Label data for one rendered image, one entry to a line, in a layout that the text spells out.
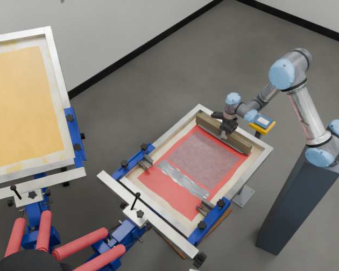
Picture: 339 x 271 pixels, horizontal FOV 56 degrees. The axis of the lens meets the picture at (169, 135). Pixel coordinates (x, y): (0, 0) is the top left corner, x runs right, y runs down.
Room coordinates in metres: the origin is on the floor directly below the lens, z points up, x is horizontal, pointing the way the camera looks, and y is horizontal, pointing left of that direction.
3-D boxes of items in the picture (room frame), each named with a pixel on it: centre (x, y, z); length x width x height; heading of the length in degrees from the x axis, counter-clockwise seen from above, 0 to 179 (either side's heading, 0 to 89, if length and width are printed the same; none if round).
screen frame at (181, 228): (1.08, -0.16, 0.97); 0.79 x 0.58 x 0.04; 139
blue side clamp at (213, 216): (0.71, -0.22, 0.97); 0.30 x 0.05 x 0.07; 139
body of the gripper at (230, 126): (1.25, -0.35, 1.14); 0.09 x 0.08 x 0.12; 49
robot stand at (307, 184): (0.98, -0.81, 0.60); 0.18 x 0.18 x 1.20; 66
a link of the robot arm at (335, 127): (0.97, -0.81, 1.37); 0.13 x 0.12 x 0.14; 135
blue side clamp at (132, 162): (1.08, 0.20, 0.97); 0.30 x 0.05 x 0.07; 139
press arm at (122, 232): (0.65, 0.21, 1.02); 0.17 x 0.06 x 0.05; 139
